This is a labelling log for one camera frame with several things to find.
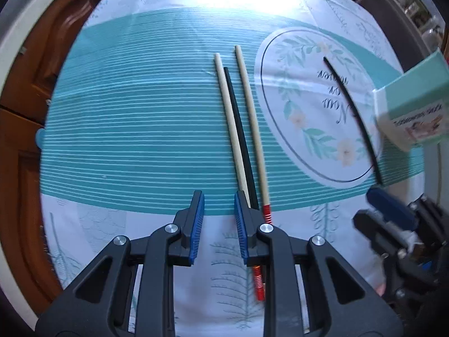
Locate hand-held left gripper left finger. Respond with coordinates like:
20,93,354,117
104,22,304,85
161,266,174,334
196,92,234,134
35,190,206,337

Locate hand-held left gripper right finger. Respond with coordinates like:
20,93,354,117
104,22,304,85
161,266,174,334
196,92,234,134
233,190,404,337

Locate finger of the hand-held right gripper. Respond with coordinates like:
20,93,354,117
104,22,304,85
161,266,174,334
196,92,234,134
366,186,417,231
352,210,388,253

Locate black chopstick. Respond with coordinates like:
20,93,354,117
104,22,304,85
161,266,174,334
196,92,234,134
323,56,384,186
223,67,259,210

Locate teal white box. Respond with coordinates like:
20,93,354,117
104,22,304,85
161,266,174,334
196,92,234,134
373,50,449,151

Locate beige chopstick with red end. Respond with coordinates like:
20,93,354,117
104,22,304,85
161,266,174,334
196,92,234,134
234,45,273,224
213,53,264,301

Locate teal striped floral tablecloth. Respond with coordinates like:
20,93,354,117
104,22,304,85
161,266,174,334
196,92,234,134
37,0,427,337

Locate glass jars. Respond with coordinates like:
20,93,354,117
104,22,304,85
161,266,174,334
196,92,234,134
381,0,444,48

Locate brown wooden furniture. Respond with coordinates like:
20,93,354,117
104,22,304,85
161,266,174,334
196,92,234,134
0,0,116,320

